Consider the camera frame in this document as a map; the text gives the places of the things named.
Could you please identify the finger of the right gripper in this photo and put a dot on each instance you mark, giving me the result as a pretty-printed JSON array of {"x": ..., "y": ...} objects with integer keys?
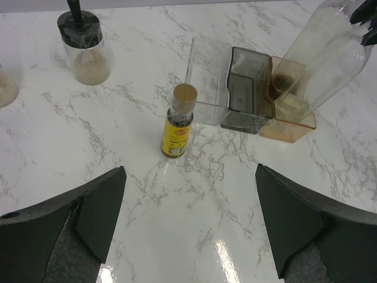
[
  {"x": 370, "y": 38},
  {"x": 364, "y": 11}
]

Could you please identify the tall bottle gold pourer brown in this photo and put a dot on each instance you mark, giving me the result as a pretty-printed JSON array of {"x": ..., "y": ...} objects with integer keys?
[{"x": 329, "y": 19}]

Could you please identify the smoky grey plastic bin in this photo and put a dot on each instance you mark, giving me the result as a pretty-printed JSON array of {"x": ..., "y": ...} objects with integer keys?
[{"x": 247, "y": 82}]

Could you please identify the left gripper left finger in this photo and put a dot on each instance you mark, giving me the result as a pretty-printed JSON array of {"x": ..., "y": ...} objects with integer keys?
[{"x": 65, "y": 238}]

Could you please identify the shaker jar black cap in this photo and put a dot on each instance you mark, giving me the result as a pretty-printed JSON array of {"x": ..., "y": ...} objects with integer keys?
[
  {"x": 83, "y": 41},
  {"x": 11, "y": 77}
]

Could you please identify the shaker jar black cap right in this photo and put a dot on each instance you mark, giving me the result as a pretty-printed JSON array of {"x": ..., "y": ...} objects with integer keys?
[{"x": 83, "y": 41}]

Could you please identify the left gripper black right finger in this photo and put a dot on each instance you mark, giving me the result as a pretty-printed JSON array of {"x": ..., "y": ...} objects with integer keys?
[{"x": 315, "y": 238}]

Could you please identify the shaker jar black cap left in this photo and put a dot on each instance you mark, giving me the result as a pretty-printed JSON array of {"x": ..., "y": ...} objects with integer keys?
[{"x": 11, "y": 77}]

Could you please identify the small yellow label bottle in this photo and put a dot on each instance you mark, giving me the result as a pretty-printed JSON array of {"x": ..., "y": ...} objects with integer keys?
[{"x": 179, "y": 119}]

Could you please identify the clear plastic bin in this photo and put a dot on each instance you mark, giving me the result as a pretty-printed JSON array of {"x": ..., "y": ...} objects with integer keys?
[{"x": 207, "y": 71}]

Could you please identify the tall clear bottle gold pourer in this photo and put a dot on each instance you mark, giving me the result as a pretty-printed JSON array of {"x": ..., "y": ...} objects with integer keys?
[{"x": 338, "y": 63}]

